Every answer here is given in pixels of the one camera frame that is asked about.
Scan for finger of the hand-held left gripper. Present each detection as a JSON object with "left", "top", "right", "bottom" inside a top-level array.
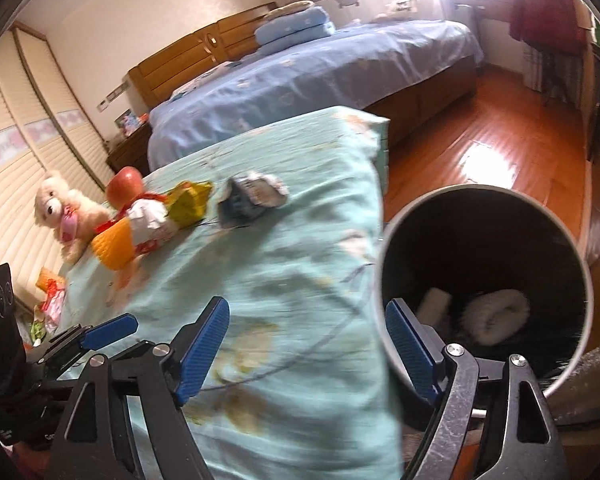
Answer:
[
  {"left": 79, "top": 312, "right": 140, "bottom": 352},
  {"left": 45, "top": 325, "right": 93, "bottom": 357}
]

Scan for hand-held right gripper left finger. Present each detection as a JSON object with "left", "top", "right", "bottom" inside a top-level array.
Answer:
[{"left": 45, "top": 296, "right": 231, "bottom": 480}]

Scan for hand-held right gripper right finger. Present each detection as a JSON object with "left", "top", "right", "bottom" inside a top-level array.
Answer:
[{"left": 384, "top": 298, "right": 571, "bottom": 480}]

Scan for small white box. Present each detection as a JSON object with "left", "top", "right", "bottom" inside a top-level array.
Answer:
[{"left": 417, "top": 287, "right": 453, "bottom": 323}]

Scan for yellow toy corn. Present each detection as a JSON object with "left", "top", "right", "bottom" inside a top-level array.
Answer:
[{"left": 90, "top": 220, "right": 141, "bottom": 271}]

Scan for white spiky ball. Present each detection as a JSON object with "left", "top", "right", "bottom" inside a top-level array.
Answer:
[{"left": 460, "top": 289, "right": 531, "bottom": 347}]

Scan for white red wrapper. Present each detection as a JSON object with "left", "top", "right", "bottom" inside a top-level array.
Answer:
[{"left": 122, "top": 197, "right": 181, "bottom": 256}]

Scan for round white bin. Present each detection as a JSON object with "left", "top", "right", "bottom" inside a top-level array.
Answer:
[{"left": 379, "top": 184, "right": 595, "bottom": 396}]

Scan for yellow green wrapper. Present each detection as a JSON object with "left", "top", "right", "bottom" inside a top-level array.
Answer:
[{"left": 165, "top": 181, "right": 215, "bottom": 226}]

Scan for blue white packet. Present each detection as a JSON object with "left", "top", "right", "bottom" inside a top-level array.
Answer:
[{"left": 217, "top": 171, "right": 288, "bottom": 228}]

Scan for red white snack packet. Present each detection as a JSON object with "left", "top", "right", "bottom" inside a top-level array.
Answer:
[{"left": 42, "top": 282, "right": 68, "bottom": 333}]

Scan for orange snack packet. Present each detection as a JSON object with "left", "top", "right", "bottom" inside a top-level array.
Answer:
[{"left": 36, "top": 266, "right": 61, "bottom": 293}]

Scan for mint floral blanket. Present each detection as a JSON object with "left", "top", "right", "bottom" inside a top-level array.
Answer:
[{"left": 55, "top": 105, "right": 406, "bottom": 480}]

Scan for cream teddy bear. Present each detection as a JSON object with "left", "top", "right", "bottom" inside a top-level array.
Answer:
[{"left": 34, "top": 170, "right": 112, "bottom": 266}]

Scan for red apple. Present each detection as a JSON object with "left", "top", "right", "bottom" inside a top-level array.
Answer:
[{"left": 105, "top": 166, "right": 146, "bottom": 208}]

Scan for wooden nightstand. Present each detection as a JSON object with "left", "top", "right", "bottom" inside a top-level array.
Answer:
[{"left": 106, "top": 125, "right": 153, "bottom": 173}]

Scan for cream sliding wardrobe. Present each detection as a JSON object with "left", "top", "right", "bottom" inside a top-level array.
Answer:
[{"left": 0, "top": 27, "right": 111, "bottom": 281}]

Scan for light blue small cloth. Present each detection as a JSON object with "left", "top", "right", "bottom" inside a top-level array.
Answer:
[{"left": 172, "top": 60, "right": 241, "bottom": 96}]

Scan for wooden headboard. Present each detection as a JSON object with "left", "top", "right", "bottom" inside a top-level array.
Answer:
[{"left": 128, "top": 2, "right": 278, "bottom": 111}]

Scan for bed with blue sheet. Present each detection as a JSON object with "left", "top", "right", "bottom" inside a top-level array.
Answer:
[{"left": 147, "top": 19, "right": 485, "bottom": 171}]

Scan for folded blue quilt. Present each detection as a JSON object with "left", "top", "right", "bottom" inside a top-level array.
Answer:
[{"left": 255, "top": 6, "right": 336, "bottom": 51}]

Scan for beige pillow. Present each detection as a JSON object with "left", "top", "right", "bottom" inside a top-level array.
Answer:
[{"left": 265, "top": 0, "right": 316, "bottom": 17}]

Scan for maroon hanging coat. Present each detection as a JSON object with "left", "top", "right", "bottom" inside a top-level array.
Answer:
[{"left": 509, "top": 0, "right": 583, "bottom": 46}]

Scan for photo frame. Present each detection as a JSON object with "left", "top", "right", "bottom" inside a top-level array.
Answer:
[{"left": 114, "top": 109, "right": 141, "bottom": 136}]

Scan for wall switch panel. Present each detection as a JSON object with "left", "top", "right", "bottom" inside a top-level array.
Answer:
[{"left": 96, "top": 85, "right": 131, "bottom": 111}]

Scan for grey bed guard rail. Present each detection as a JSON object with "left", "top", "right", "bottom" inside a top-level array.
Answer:
[{"left": 312, "top": 0, "right": 443, "bottom": 28}]

